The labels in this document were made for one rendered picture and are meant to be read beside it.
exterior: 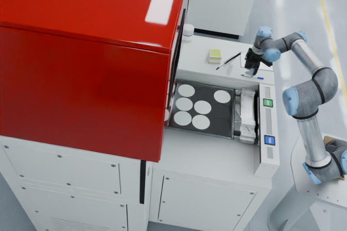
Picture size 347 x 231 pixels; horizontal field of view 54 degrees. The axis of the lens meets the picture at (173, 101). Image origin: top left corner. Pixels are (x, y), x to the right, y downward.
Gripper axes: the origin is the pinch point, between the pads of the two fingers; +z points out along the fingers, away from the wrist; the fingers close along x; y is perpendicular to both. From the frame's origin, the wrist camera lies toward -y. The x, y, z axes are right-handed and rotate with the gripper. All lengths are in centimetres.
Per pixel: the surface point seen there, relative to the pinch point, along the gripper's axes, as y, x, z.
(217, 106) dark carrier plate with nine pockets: 18.7, 22.5, 7.2
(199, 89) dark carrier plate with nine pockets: 30.3, 11.5, 7.6
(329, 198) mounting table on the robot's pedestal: -43, 65, 14
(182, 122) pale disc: 37, 38, 6
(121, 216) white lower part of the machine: 62, 85, 33
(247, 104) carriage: 1.0, 15.6, 9.5
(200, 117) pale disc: 28.1, 32.5, 6.7
